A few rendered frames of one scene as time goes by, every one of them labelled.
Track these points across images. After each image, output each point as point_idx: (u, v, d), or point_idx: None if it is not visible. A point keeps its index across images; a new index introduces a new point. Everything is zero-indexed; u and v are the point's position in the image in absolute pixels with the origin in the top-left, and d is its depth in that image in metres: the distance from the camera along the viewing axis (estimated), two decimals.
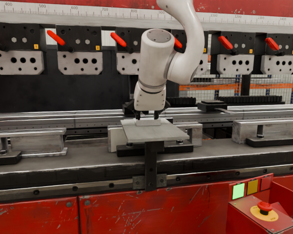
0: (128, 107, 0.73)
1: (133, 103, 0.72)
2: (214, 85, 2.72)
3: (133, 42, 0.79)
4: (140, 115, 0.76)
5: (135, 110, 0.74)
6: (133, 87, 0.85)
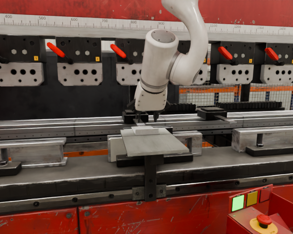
0: (129, 107, 0.73)
1: (134, 103, 0.72)
2: (214, 88, 2.72)
3: (133, 53, 0.79)
4: (140, 115, 0.76)
5: (135, 110, 0.74)
6: (133, 97, 0.85)
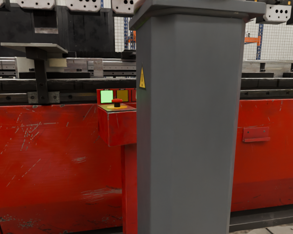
0: None
1: None
2: None
3: None
4: None
5: None
6: (36, 22, 0.99)
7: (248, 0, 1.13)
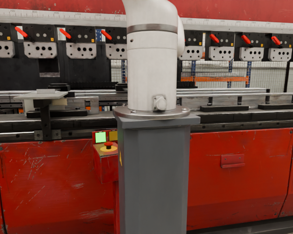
0: None
1: None
2: None
3: (36, 34, 1.10)
4: None
5: None
6: (41, 68, 1.16)
7: (225, 44, 1.29)
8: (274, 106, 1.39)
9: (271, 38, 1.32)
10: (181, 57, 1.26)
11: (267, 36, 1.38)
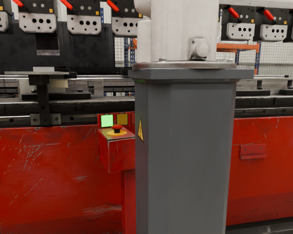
0: None
1: None
2: None
3: (33, 4, 0.96)
4: None
5: None
6: (38, 44, 1.02)
7: (244, 21, 1.15)
8: None
9: None
10: None
11: (290, 14, 1.24)
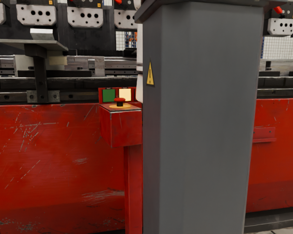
0: None
1: None
2: None
3: None
4: None
5: None
6: None
7: None
8: None
9: None
10: None
11: None
